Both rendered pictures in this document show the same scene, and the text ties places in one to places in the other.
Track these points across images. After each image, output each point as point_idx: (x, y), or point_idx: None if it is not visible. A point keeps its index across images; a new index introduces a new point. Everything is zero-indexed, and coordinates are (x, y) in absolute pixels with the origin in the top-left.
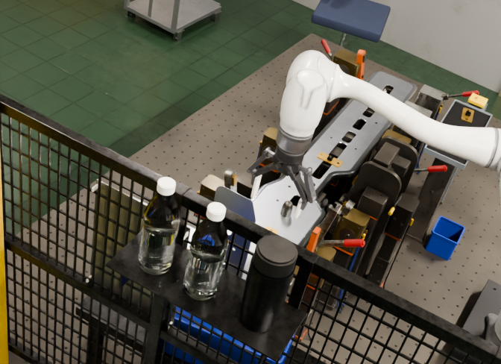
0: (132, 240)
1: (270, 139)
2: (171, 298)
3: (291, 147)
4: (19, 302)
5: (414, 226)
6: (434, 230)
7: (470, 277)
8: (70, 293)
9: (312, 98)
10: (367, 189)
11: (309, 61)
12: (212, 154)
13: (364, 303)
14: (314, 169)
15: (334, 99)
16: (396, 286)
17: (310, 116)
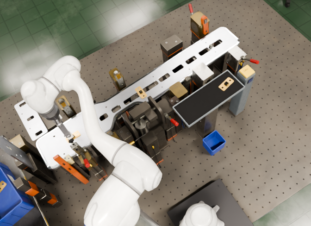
0: None
1: (110, 76)
2: None
3: (40, 115)
4: (2, 127)
5: (199, 131)
6: (208, 137)
7: (217, 170)
8: (21, 127)
9: (27, 100)
10: (123, 127)
11: (53, 68)
12: (124, 61)
13: None
14: (127, 97)
15: (172, 48)
16: (169, 164)
17: (33, 107)
